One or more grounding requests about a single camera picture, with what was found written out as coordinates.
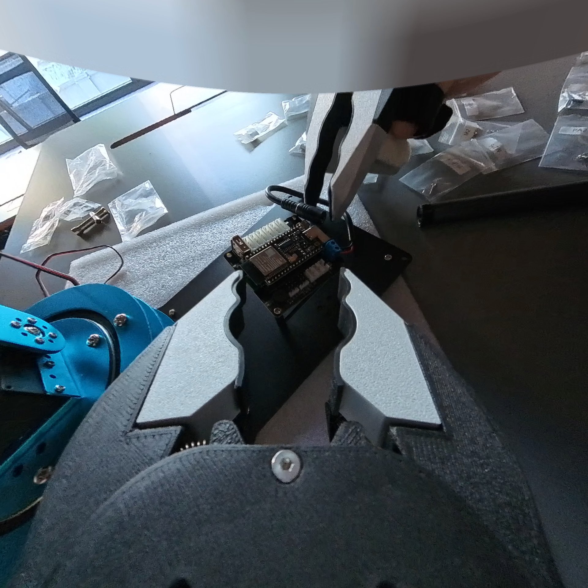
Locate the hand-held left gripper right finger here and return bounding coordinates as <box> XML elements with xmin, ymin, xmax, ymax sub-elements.
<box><xmin>332</xmin><ymin>268</ymin><xmax>445</xmax><ymax>447</ymax></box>

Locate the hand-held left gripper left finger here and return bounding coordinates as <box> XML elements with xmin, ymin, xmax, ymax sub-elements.
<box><xmin>135</xmin><ymin>270</ymin><xmax>249</xmax><ymax>427</ymax></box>

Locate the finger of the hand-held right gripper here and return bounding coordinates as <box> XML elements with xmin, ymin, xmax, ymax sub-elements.
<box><xmin>327</xmin><ymin>89</ymin><xmax>397</xmax><ymax>218</ymax></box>
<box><xmin>303</xmin><ymin>91</ymin><xmax>355</xmax><ymax>208</ymax></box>

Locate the clear bag with silver screws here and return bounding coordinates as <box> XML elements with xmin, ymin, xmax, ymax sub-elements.
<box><xmin>399</xmin><ymin>149</ymin><xmax>499</xmax><ymax>204</ymax></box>

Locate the black power cable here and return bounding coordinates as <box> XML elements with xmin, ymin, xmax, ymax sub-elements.
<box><xmin>266</xmin><ymin>185</ymin><xmax>356</xmax><ymax>251</ymax></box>

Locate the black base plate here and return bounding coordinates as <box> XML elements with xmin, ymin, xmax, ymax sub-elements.
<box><xmin>158</xmin><ymin>213</ymin><xmax>413</xmax><ymax>444</ymax></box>

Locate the black circuit board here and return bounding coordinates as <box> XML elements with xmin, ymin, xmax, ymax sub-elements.
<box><xmin>224</xmin><ymin>216</ymin><xmax>338</xmax><ymax>315</ymax></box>

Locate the black screwdriver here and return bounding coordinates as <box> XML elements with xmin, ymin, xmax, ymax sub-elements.
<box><xmin>416</xmin><ymin>177</ymin><xmax>588</xmax><ymax>227</ymax></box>

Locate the grey desk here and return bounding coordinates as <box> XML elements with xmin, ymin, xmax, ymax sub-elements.
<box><xmin>0</xmin><ymin>53</ymin><xmax>588</xmax><ymax>588</ymax></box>

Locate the cluster of labelled screw bags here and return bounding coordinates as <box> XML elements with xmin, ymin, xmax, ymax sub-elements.
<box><xmin>436</xmin><ymin>51</ymin><xmax>588</xmax><ymax>173</ymax></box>

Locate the white foam sheet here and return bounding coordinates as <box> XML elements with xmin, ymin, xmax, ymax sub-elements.
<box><xmin>69</xmin><ymin>177</ymin><xmax>444</xmax><ymax>446</ymax></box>

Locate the metal cross wrench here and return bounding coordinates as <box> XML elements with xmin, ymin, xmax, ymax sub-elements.
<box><xmin>71</xmin><ymin>207</ymin><xmax>112</xmax><ymax>239</ymax></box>

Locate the torn clear plastic bag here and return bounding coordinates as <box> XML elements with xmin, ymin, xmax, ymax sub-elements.
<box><xmin>21</xmin><ymin>198</ymin><xmax>108</xmax><ymax>254</ymax></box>

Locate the crumpled clear plastic bag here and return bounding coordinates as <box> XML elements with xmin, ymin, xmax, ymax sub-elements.
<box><xmin>66</xmin><ymin>144</ymin><xmax>121</xmax><ymax>196</ymax></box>

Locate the red black servo cable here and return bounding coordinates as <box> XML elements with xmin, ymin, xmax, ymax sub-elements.
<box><xmin>0</xmin><ymin>245</ymin><xmax>126</xmax><ymax>299</ymax></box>

